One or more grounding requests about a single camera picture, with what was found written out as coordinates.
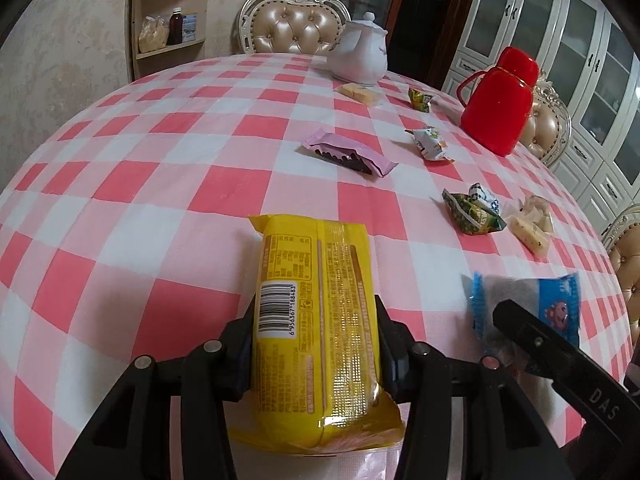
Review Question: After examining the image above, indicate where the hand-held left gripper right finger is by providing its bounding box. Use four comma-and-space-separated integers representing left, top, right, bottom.
374, 295, 573, 480

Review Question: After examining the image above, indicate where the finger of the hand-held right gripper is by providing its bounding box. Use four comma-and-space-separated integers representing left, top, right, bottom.
492, 300, 588, 396

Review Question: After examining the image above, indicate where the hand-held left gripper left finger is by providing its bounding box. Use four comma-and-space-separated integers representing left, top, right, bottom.
60, 294, 259, 480

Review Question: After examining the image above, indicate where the blue snack packet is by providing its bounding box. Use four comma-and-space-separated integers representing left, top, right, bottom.
467, 271, 582, 362

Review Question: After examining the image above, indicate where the yellow cracker pack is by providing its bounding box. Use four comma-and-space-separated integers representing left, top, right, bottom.
229, 213, 407, 457

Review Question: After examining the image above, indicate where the pink wafer packet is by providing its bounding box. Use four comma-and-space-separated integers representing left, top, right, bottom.
301, 127, 399, 179

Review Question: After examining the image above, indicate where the clear wrapped pastry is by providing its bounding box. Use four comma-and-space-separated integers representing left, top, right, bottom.
517, 194, 555, 233
506, 212, 552, 262

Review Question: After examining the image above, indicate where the beige tufted chair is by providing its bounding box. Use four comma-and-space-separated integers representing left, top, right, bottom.
237, 0, 352, 57
604, 205, 640, 333
520, 80, 572, 171

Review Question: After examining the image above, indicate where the dark green snack packet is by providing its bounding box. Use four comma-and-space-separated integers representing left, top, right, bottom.
442, 189, 507, 237

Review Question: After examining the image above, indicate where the white blue candy wrapper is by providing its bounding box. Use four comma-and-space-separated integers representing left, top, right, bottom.
467, 183, 502, 211

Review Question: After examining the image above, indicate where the pink checked tablecloth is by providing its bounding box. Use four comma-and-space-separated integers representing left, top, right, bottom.
0, 52, 633, 480

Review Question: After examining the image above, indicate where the white orange candy packet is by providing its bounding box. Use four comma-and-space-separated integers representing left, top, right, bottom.
405, 126, 454, 164

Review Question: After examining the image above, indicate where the red thermos jug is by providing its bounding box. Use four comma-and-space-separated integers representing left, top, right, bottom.
456, 46, 541, 157

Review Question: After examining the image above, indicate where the small green yellow candy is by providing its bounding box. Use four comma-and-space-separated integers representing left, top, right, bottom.
407, 87, 434, 112

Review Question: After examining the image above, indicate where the yellow wrapped biscuit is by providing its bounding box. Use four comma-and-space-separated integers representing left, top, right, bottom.
334, 82, 384, 109

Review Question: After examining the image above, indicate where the white glass-door cabinet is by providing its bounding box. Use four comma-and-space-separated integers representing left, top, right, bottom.
441, 0, 640, 243

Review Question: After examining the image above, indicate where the white teapot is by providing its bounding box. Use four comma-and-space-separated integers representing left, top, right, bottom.
326, 12, 389, 87

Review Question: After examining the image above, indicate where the dark wooden cabinet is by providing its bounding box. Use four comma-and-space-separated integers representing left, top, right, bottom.
292, 0, 485, 95

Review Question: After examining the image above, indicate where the clear bag of grain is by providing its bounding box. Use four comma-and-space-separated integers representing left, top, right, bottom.
138, 15, 169, 54

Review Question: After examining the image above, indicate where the brown bottle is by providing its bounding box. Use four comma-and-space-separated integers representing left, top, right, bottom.
167, 7, 184, 46

